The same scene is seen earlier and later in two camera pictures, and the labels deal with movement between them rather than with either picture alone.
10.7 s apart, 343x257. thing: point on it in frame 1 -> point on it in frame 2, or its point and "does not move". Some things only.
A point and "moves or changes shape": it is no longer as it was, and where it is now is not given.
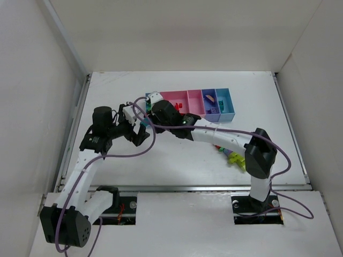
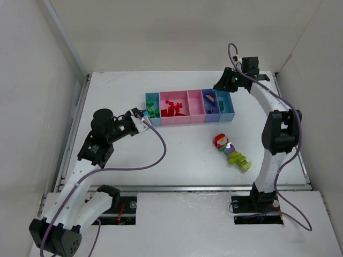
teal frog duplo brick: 221,103 does not move
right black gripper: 147,107 -> 226,81
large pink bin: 178,97 does not move
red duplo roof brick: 178,105 moves or changes shape
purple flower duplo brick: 227,152 does not move
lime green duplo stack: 235,158 does not move
